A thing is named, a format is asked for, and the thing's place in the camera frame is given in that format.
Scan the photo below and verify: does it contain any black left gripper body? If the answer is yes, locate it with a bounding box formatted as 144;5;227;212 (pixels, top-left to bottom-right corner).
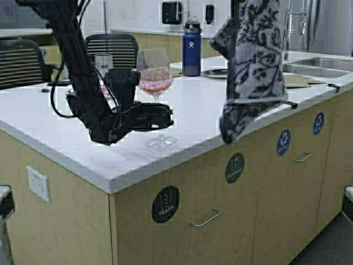
109;102;154;138

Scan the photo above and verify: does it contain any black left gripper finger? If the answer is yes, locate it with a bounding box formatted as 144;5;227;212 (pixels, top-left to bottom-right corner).
150;103;173;116
148;118;174;130

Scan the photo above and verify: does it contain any wine glass with pink liquid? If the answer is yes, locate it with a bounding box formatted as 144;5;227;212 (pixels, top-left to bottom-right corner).
136;48;177;152

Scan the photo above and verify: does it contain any grey floral patterned cloth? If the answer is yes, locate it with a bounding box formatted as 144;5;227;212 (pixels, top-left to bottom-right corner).
208;1;287;145

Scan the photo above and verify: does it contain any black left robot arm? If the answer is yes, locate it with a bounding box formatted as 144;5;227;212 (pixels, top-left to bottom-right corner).
16;1;174;146

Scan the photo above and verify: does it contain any robot base right corner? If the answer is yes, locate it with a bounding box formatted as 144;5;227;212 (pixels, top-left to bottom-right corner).
343;186;352;221

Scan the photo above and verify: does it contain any robot base left corner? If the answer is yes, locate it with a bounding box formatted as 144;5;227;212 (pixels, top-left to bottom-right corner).
1;185;15;264

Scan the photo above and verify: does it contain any pink spill on counter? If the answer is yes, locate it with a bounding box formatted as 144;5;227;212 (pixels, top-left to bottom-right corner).
100;84;114;100

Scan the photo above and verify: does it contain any dark round plate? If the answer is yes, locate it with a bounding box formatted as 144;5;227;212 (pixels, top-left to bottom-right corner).
201;68;228;79

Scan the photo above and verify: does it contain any round trash label sticker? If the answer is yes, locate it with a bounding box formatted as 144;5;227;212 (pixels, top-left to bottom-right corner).
151;185;180;224

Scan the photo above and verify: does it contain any blue insulated water bottle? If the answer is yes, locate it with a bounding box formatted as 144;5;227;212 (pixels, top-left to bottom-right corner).
182;17;202;77

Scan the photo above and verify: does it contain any black flat device on counter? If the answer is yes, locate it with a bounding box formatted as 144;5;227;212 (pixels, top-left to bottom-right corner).
47;80;71;87

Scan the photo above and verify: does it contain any round compost label sticker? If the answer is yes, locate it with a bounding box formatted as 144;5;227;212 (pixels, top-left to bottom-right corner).
225;153;245;183

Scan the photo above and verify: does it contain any black paper towel dispenser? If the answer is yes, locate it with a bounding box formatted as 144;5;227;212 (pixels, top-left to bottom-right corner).
162;1;183;25

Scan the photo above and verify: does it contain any island side power outlet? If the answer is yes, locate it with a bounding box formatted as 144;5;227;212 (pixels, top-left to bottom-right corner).
26;166;50;203

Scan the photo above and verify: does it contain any black mesh office chair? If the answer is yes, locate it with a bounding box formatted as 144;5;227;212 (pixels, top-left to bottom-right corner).
1;39;59;90

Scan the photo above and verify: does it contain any blue recycle label sticker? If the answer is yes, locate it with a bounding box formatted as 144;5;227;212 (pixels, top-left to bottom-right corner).
277;129;291;156

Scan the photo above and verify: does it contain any tan placemat near plate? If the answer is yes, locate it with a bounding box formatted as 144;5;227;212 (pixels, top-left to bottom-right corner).
283;73;325;89

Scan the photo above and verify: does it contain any island chrome faucet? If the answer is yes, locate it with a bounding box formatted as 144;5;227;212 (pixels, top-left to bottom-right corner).
282;1;307;60

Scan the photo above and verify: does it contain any island stainless sink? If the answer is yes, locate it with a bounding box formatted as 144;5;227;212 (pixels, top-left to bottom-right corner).
283;57;352;78

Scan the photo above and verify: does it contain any stainless steel refrigerator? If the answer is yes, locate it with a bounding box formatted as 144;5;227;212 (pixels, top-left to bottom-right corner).
288;0;353;57

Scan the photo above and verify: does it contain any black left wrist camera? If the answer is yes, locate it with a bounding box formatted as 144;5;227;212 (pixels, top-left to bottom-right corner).
104;68;141;111

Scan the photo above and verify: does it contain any trash drawer metal handle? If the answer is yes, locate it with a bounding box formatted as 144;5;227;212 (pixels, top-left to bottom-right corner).
190;208;221;229

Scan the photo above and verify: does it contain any black wall soap dispenser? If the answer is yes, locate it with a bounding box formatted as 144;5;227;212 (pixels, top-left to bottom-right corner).
205;4;215;25

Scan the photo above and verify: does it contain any recycle drawer metal handle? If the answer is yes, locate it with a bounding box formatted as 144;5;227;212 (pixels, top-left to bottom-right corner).
292;152;313;163

